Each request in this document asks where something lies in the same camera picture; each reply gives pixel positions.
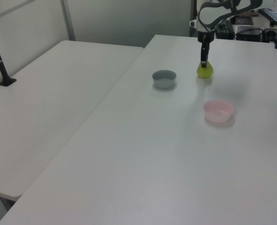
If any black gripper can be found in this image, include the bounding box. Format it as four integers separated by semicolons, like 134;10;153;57
197;30;215;69

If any yellow-green pear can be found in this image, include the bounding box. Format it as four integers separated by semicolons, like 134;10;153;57
196;60;215;78

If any grey plastic bowl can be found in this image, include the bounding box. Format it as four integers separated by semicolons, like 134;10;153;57
152;69;177;89

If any pink plastic bowl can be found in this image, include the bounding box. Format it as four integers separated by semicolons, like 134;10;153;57
203;99;235;124

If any dark control box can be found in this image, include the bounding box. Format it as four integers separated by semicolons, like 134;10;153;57
215;21;236;40

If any black equipment box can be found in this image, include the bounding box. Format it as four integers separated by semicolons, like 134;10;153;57
236;25;264;42

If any black laptop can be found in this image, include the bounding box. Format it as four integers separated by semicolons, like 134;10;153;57
233;16;254;26

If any black computer keyboard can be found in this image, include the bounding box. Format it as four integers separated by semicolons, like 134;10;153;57
257;7;277;23

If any white side table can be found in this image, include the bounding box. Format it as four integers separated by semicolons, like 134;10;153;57
0;40;145;198

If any grey metal partition post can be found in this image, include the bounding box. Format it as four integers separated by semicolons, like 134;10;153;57
60;0;76;42

